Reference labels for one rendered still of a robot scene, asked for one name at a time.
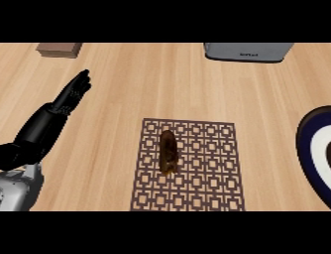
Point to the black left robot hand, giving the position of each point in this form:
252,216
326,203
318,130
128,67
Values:
39,130

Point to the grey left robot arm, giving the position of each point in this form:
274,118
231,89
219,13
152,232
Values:
8,190

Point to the brown oblong lemon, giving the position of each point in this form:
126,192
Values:
168,152

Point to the brown patterned placemat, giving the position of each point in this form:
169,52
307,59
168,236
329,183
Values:
208,165

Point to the navy and white plate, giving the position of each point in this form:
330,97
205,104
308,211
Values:
320,149

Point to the brown wooden block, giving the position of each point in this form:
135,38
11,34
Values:
59,49

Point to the grey appliance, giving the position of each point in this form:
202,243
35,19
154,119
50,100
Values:
249,52

